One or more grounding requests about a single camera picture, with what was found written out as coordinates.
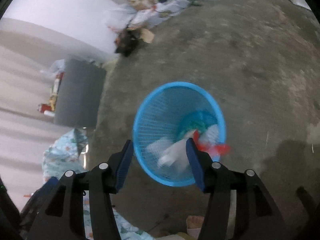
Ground floral blue quilt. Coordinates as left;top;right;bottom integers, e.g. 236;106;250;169
42;129;152;239

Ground white tissue paper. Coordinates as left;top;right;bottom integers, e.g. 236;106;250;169
146;125;219;172

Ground white plastic shopping bag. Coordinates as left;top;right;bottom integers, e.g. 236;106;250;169
103;4;137;33

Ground brown paper scrap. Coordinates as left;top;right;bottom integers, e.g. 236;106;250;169
140;28;155;44

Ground dark cardboard box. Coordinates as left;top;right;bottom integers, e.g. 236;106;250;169
114;29;140;57

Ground white patterned floor cloth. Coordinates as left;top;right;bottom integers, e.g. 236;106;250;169
127;0;197;29

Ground small white bottle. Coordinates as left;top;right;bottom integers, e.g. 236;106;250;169
44;111;55;117

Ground clear plastic bag on cabinet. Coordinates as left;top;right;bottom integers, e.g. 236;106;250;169
40;59;66;78

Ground red plastic wrapper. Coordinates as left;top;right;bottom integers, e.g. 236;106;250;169
193;130;231;158

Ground snack packets on cabinet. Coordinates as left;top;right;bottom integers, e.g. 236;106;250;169
49;72;64;112

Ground red thermos flask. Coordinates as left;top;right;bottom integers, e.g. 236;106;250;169
37;103;52;113

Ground blue plastic waste basket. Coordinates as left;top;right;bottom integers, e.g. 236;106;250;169
132;82;226;187

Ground grey bedside cabinet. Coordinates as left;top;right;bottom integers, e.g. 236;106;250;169
54;59;106;128

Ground white curtain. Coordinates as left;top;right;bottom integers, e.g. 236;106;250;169
1;18;106;209

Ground green plastic bag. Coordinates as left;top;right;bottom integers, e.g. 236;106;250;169
178;121;208;136

